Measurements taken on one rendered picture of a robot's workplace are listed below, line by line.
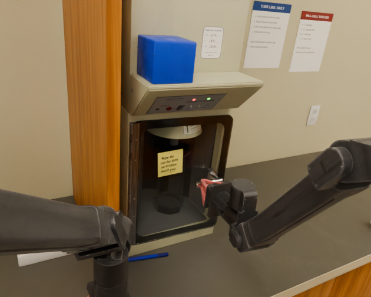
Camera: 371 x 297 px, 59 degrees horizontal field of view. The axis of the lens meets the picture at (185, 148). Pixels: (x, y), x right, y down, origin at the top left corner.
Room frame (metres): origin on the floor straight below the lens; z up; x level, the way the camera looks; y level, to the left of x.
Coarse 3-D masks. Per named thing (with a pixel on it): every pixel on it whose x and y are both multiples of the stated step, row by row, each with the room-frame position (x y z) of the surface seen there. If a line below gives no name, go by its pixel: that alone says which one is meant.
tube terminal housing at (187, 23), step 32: (128, 0) 0.79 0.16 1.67; (160, 0) 0.81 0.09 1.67; (192, 0) 0.85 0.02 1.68; (224, 0) 0.90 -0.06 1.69; (128, 32) 0.79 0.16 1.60; (160, 32) 0.82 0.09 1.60; (192, 32) 0.86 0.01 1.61; (224, 32) 0.91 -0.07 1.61; (128, 64) 0.79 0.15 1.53; (224, 64) 0.91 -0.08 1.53; (128, 96) 0.78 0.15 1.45; (128, 128) 0.78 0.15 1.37; (128, 256) 0.79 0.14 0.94
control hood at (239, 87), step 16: (144, 80) 0.72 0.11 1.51; (208, 80) 0.79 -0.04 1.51; (224, 80) 0.81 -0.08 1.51; (240, 80) 0.83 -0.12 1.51; (256, 80) 0.85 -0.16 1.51; (144, 96) 0.70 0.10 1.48; (160, 96) 0.72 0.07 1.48; (240, 96) 0.85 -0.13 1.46; (144, 112) 0.76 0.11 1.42; (176, 112) 0.81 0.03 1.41
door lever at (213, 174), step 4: (212, 172) 0.89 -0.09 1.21; (216, 172) 0.90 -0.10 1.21; (212, 176) 0.89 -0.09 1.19; (216, 176) 0.87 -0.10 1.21; (212, 180) 0.84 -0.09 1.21; (216, 180) 0.85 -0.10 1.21; (220, 180) 0.85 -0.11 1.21; (196, 184) 0.82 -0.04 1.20; (200, 184) 0.82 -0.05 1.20; (208, 184) 0.83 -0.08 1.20
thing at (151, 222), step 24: (144, 120) 0.79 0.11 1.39; (168, 120) 0.82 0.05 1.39; (192, 120) 0.85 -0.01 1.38; (216, 120) 0.89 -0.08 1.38; (144, 144) 0.79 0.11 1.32; (168, 144) 0.82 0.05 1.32; (192, 144) 0.86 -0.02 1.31; (216, 144) 0.89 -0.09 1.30; (144, 168) 0.79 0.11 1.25; (192, 168) 0.86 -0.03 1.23; (216, 168) 0.90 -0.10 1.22; (144, 192) 0.79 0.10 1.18; (168, 192) 0.83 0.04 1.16; (192, 192) 0.87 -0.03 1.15; (144, 216) 0.79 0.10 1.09; (168, 216) 0.83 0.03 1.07; (192, 216) 0.87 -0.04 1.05; (216, 216) 0.91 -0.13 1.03; (144, 240) 0.80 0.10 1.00
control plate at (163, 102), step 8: (176, 96) 0.74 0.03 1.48; (184, 96) 0.75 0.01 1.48; (192, 96) 0.76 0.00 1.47; (200, 96) 0.78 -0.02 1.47; (208, 96) 0.79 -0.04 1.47; (216, 96) 0.80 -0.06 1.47; (224, 96) 0.82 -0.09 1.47; (152, 104) 0.74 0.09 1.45; (160, 104) 0.75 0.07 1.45; (168, 104) 0.76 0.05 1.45; (176, 104) 0.77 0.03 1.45; (184, 104) 0.79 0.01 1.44; (192, 104) 0.80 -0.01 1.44; (200, 104) 0.82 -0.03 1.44; (208, 104) 0.83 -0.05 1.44; (152, 112) 0.77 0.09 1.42; (160, 112) 0.78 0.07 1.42; (168, 112) 0.80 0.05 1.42
